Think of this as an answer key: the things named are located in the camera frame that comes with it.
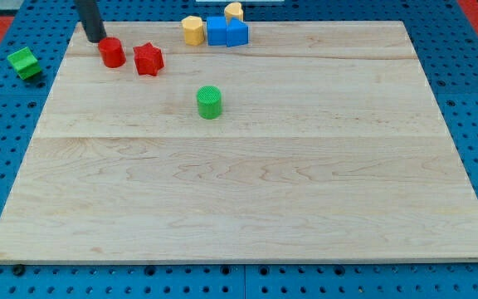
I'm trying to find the red star block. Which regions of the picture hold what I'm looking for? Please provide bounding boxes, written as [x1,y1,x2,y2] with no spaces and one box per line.
[133,42,164,76]

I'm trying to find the green cylinder block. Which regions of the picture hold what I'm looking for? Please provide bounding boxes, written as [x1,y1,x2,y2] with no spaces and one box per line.
[197,86,222,120]

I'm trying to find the wooden board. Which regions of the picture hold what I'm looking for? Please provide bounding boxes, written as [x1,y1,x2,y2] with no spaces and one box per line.
[0,21,478,265]

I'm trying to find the blue triangle block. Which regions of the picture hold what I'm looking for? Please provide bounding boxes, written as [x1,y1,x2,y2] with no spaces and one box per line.
[226,17,249,47]

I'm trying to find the blue cube block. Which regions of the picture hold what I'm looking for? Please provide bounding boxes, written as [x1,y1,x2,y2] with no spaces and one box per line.
[206,17,227,46]

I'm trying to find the yellow hexagon block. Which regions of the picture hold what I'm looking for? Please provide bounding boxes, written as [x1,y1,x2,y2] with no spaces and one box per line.
[181,16,205,46]

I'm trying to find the red cylinder block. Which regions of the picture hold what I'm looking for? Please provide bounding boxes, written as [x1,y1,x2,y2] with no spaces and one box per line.
[98,37,126,68]

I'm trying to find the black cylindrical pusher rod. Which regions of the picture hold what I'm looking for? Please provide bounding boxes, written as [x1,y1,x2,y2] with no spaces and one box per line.
[74,0,106,43]

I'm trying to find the green block off board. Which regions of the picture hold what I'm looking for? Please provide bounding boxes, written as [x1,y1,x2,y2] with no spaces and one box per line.
[7,47,42,80]

